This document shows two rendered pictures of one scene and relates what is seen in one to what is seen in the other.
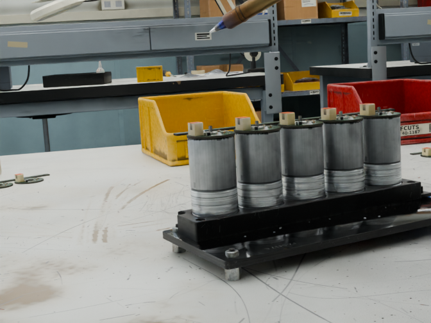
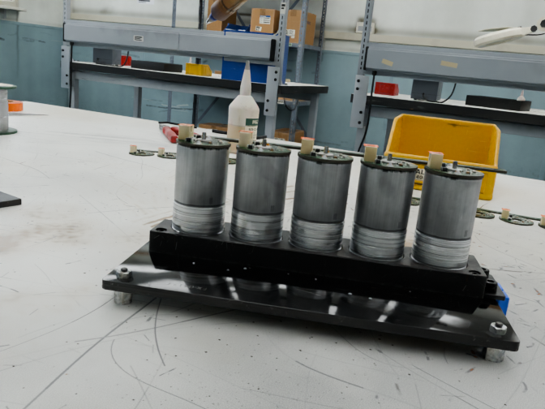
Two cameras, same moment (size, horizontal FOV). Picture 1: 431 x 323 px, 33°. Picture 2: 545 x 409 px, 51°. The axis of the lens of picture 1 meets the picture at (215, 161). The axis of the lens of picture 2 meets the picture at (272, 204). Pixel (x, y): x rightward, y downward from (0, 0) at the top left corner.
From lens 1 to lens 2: 25 cm
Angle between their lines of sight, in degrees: 35
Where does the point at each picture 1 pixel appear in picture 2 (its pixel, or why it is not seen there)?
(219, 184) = (186, 197)
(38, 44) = (466, 66)
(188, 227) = (155, 233)
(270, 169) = (255, 199)
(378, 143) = (430, 207)
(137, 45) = not seen: outside the picture
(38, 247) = (107, 213)
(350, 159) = (375, 217)
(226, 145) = (201, 157)
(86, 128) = (512, 148)
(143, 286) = (56, 274)
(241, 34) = not seen: outside the picture
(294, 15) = not seen: outside the picture
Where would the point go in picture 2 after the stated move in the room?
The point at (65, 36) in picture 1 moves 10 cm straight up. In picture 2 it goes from (491, 62) to (496, 36)
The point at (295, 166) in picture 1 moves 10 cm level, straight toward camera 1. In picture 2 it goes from (298, 204) to (94, 241)
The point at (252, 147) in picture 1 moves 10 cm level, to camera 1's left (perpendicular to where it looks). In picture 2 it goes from (239, 167) to (96, 134)
